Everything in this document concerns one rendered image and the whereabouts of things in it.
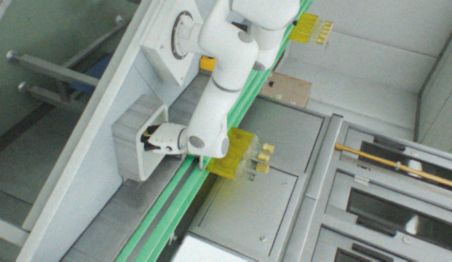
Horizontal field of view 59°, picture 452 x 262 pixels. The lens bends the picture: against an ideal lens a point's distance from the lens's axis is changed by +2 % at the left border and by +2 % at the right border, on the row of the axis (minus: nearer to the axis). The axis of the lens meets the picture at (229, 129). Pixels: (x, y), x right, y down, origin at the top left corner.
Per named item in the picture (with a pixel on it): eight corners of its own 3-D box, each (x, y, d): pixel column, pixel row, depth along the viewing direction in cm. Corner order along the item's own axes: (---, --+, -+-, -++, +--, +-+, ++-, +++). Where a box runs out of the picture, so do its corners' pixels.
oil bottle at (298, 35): (275, 36, 233) (322, 49, 226) (277, 27, 229) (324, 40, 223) (278, 31, 237) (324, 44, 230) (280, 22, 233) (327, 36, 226)
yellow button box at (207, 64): (198, 72, 168) (214, 77, 166) (199, 57, 163) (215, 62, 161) (205, 64, 173) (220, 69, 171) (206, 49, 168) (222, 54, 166)
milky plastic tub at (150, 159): (119, 175, 129) (143, 185, 127) (111, 126, 114) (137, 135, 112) (148, 142, 141) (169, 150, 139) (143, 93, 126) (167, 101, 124)
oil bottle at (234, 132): (207, 136, 166) (254, 153, 162) (208, 126, 163) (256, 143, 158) (212, 129, 170) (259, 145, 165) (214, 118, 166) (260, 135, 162)
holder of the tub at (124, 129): (120, 184, 133) (140, 193, 131) (110, 125, 114) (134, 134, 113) (147, 151, 145) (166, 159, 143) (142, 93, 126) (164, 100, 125)
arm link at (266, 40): (247, 24, 100) (266, -27, 105) (240, 65, 123) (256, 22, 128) (283, 36, 100) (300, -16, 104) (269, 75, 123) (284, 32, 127)
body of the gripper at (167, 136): (183, 161, 115) (151, 155, 120) (198, 140, 123) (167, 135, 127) (177, 141, 111) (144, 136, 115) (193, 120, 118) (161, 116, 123)
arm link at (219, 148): (214, 121, 103) (228, 102, 109) (179, 117, 107) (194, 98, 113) (223, 164, 112) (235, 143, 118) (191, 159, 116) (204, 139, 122)
